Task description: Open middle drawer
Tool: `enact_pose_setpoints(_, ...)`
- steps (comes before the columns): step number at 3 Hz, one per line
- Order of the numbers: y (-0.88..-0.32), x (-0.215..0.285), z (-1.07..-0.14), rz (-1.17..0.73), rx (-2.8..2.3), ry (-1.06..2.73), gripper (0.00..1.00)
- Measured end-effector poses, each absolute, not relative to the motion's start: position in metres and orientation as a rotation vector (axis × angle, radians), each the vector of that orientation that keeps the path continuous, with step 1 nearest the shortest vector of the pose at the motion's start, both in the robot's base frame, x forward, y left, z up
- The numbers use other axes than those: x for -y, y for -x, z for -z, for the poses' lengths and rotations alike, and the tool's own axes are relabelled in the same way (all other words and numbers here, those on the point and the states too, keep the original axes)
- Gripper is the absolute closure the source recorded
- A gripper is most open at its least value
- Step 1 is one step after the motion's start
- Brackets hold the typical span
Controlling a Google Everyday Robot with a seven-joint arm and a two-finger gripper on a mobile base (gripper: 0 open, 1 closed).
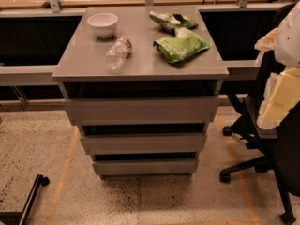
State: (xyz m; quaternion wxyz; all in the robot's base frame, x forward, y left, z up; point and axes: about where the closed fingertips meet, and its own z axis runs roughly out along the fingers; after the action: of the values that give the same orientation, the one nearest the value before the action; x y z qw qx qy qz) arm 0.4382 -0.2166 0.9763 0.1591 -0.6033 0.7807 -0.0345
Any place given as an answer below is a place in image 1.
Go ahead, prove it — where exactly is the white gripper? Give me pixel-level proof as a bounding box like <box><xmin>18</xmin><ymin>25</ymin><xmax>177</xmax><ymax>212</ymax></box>
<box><xmin>253</xmin><ymin>27</ymin><xmax>300</xmax><ymax>130</ymax></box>

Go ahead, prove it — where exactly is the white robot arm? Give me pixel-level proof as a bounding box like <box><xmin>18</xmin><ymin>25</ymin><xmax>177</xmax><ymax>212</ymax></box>
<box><xmin>254</xmin><ymin>2</ymin><xmax>300</xmax><ymax>129</ymax></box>

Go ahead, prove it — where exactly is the grey drawer cabinet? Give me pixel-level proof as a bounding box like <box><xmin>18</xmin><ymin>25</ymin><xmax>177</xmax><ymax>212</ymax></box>
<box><xmin>52</xmin><ymin>7</ymin><xmax>228</xmax><ymax>177</ymax></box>

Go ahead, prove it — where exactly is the grey top drawer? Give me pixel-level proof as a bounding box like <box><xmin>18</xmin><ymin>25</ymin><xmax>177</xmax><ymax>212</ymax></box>
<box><xmin>65</xmin><ymin>96</ymin><xmax>218</xmax><ymax>125</ymax></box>

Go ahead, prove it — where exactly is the black office chair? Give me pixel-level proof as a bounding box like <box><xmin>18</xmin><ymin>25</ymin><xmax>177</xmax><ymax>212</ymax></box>
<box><xmin>219</xmin><ymin>2</ymin><xmax>300</xmax><ymax>225</ymax></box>

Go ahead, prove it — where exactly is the large green chip bag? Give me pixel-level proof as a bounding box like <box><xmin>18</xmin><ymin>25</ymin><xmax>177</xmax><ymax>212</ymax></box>
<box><xmin>153</xmin><ymin>27</ymin><xmax>211</xmax><ymax>64</ymax></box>

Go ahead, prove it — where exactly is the small green chip bag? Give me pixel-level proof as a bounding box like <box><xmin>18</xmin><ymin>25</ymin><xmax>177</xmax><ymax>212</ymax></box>
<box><xmin>149</xmin><ymin>11</ymin><xmax>199</xmax><ymax>32</ymax></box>

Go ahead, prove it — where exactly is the clear plastic bottle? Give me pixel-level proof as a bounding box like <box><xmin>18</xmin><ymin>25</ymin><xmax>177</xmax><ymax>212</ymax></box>
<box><xmin>104</xmin><ymin>36</ymin><xmax>132</xmax><ymax>71</ymax></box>

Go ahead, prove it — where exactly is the white ceramic bowl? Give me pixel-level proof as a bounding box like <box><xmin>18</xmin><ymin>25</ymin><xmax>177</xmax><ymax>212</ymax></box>
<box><xmin>87</xmin><ymin>13</ymin><xmax>118</xmax><ymax>38</ymax></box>

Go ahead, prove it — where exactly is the black wheeled stand leg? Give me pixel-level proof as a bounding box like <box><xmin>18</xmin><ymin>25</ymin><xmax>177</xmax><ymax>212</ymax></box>
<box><xmin>0</xmin><ymin>174</ymin><xmax>50</xmax><ymax>225</ymax></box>

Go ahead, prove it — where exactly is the grey metal desk frame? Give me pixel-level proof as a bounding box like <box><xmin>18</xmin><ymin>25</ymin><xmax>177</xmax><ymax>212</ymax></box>
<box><xmin>0</xmin><ymin>0</ymin><xmax>300</xmax><ymax>112</ymax></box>

